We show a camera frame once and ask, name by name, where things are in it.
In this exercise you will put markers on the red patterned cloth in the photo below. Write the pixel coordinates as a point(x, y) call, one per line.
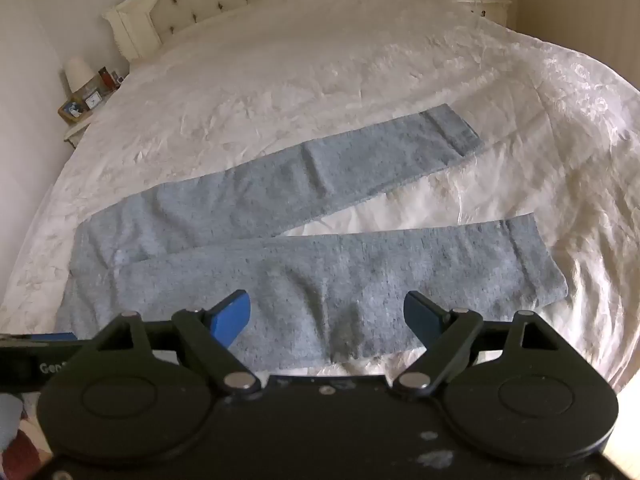
point(30, 447)

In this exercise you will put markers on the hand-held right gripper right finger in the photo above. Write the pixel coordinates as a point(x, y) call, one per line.
point(417, 315)

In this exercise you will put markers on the grey-blue pants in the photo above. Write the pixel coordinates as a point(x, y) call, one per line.
point(300, 270)

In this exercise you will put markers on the wooden picture frame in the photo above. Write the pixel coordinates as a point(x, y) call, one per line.
point(72, 110)

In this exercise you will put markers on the white bedspread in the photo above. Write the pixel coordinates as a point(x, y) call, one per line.
point(300, 60)

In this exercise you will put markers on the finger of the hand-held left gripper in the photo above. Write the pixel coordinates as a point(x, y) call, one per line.
point(45, 337)

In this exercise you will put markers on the white table lamp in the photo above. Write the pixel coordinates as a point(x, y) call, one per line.
point(76, 74)

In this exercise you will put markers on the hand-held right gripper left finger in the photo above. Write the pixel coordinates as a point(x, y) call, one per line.
point(234, 316)

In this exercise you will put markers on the small desk clock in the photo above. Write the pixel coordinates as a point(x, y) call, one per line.
point(92, 100)

